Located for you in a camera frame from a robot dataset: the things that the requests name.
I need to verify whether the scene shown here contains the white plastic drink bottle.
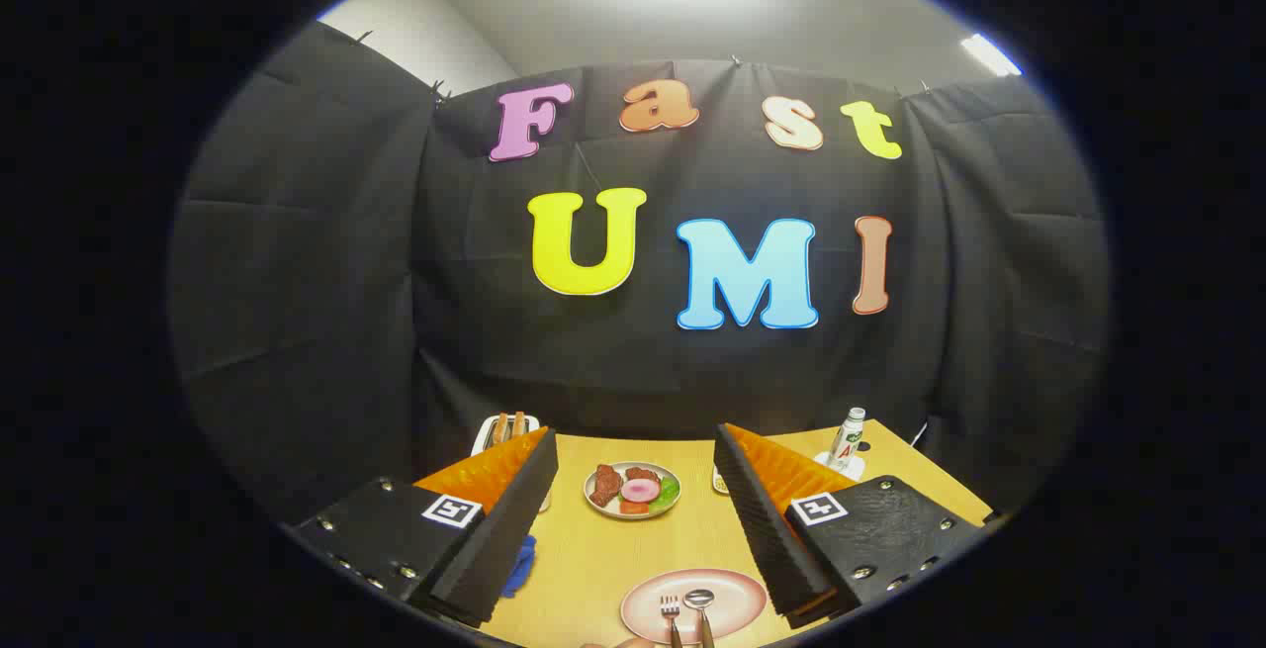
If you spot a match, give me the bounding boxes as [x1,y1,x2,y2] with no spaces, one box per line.
[829,407,867,473]

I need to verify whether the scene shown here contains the ceiling strip light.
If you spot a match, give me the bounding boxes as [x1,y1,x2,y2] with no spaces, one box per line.
[959,33,1023,78]

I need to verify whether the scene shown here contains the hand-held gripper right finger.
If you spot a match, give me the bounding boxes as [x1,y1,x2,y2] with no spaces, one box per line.
[713,422,980,629]

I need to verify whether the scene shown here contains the blue cloth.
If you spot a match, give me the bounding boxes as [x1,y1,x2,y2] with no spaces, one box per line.
[501,534,538,599]

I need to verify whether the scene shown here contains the white square coaster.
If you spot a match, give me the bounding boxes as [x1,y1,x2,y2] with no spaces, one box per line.
[813,450,866,482]

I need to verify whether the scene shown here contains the grey plate with food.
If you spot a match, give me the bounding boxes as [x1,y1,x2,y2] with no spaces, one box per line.
[584,461,682,520]

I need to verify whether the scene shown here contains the pink plate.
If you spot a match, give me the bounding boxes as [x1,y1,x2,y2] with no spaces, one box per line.
[620,569,769,645]

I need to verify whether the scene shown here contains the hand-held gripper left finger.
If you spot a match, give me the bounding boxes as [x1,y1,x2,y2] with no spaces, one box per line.
[295,426,560,629]

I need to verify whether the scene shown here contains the metal spoon with wooden handle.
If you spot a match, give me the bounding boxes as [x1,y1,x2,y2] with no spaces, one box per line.
[683,589,716,648]

